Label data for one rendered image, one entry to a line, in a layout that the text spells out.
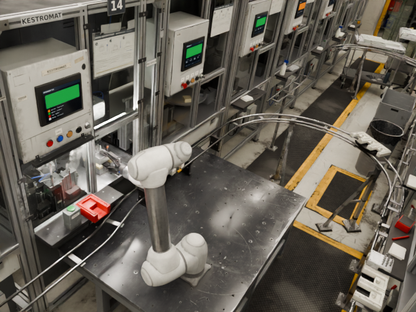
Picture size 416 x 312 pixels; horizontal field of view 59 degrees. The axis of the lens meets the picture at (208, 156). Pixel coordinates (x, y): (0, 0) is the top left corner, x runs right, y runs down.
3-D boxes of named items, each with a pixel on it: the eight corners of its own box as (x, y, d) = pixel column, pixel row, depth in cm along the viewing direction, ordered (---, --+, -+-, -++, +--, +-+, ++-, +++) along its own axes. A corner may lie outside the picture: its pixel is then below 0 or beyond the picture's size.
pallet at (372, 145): (347, 140, 351) (351, 131, 345) (358, 138, 357) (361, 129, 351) (376, 162, 325) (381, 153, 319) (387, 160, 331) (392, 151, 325)
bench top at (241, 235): (203, 358, 182) (205, 355, 180) (57, 252, 222) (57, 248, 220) (306, 202, 291) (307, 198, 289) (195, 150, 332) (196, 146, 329)
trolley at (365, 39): (338, 89, 664) (358, 36, 610) (337, 78, 710) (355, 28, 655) (388, 100, 652) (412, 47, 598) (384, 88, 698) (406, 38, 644)
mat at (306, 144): (288, 197, 395) (288, 196, 394) (240, 174, 417) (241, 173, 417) (385, 64, 823) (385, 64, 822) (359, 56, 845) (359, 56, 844)
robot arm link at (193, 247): (210, 267, 216) (216, 241, 204) (186, 281, 206) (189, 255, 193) (194, 248, 226) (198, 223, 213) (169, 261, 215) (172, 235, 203)
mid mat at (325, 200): (355, 231, 364) (356, 231, 363) (303, 207, 385) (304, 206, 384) (376, 183, 437) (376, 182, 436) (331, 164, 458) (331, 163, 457)
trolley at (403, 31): (410, 88, 718) (434, 38, 663) (380, 80, 734) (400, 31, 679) (410, 75, 784) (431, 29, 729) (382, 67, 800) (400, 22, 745)
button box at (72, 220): (70, 231, 202) (69, 215, 196) (61, 224, 205) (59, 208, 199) (82, 223, 208) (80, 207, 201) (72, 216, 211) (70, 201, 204)
